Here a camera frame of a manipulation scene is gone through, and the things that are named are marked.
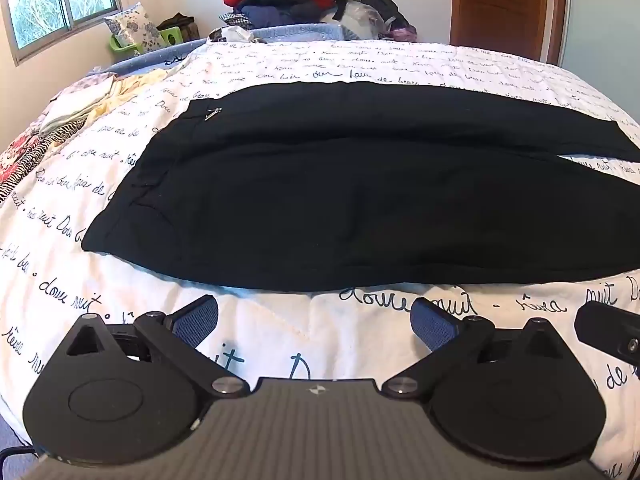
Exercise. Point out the white wardrobe door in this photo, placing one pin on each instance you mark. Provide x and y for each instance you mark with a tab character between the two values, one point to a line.
600	20

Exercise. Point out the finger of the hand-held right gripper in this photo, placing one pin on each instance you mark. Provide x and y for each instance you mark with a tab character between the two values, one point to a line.
607	327

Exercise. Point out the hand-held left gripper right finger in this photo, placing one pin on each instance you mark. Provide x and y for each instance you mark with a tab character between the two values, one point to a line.
432	320

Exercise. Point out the window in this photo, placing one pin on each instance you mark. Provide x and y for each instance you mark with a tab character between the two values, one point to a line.
55	0

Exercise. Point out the purple cloth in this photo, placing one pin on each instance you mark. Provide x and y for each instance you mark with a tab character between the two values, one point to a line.
404	35

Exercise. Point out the black pants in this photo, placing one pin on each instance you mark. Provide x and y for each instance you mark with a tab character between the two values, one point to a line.
350	185

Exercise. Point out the stack of folded cloths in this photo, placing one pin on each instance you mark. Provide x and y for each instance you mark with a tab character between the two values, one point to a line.
75	105

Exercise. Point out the black bag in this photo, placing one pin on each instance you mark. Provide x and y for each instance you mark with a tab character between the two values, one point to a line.
385	7

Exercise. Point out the wooden door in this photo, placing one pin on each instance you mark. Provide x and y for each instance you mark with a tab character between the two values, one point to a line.
505	5

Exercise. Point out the clear plastic bag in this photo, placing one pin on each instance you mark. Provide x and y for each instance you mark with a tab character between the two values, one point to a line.
362	20

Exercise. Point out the blue blanket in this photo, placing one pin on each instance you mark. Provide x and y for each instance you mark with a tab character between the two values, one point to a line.
300	32

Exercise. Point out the floral pillow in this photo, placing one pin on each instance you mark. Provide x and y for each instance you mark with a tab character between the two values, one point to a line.
137	27

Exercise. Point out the green plastic stool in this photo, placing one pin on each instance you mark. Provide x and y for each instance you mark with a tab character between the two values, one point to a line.
172	36

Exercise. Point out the dark handbag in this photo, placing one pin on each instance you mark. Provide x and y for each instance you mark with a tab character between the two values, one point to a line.
177	21

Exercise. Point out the crumpled white black cloth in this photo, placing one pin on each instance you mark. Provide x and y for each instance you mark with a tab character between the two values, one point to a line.
232	34

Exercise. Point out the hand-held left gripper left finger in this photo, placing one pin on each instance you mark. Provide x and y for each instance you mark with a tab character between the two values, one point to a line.
195	317

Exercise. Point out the white script-printed bedspread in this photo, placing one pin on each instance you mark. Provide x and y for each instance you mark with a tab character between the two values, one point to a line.
310	330

